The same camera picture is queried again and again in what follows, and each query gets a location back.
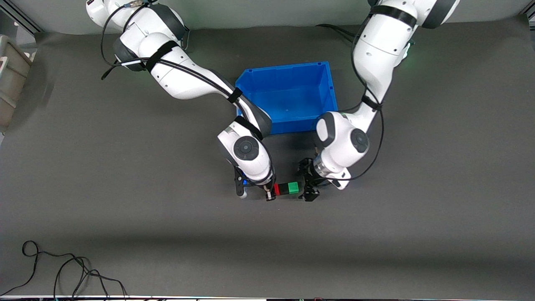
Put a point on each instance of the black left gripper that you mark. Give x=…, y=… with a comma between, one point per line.
x=309, y=177

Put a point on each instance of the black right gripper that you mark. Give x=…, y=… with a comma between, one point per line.
x=269, y=190

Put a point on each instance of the small red cube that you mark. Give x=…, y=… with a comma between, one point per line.
x=276, y=190

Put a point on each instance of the small black cube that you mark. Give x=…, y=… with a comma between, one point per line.
x=284, y=190

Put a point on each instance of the small green cube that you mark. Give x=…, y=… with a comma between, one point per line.
x=293, y=188

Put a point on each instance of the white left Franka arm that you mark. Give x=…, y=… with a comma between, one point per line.
x=376, y=58

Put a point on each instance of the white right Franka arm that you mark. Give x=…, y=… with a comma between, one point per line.
x=184, y=79

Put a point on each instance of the blue plastic storage bin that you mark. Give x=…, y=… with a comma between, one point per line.
x=292, y=90

